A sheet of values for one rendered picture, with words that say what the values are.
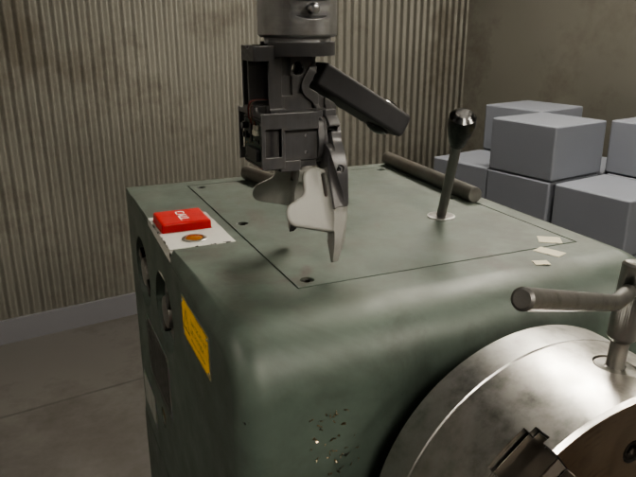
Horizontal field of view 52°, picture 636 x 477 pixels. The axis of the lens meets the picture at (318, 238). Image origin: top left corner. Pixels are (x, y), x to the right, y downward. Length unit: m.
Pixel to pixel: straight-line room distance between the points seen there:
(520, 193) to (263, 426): 2.61
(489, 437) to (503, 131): 2.64
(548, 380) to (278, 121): 0.32
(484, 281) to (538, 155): 2.35
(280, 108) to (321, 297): 0.18
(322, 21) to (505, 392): 0.36
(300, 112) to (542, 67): 3.61
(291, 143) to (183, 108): 2.92
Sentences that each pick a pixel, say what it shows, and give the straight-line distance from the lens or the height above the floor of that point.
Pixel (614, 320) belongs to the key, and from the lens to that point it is 0.56.
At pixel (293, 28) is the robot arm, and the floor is 1.49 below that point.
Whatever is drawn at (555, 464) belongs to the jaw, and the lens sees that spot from 0.51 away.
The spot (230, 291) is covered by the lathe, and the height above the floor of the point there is 1.25.
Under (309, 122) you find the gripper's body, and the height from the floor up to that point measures 1.41.
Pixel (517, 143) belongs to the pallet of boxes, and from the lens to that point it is 3.07.
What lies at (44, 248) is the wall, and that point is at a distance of 3.48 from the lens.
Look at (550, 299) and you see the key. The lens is 0.35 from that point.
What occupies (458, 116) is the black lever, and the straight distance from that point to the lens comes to 0.75.
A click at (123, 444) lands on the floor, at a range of 2.67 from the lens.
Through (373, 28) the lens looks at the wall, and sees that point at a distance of 4.11.
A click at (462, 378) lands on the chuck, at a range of 0.57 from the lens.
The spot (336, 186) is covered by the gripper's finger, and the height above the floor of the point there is 1.35.
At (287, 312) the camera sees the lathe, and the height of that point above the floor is 1.25.
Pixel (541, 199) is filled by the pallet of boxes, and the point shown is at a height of 0.77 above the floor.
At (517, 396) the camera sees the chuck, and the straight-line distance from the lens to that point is 0.54.
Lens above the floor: 1.50
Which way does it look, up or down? 18 degrees down
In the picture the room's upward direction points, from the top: straight up
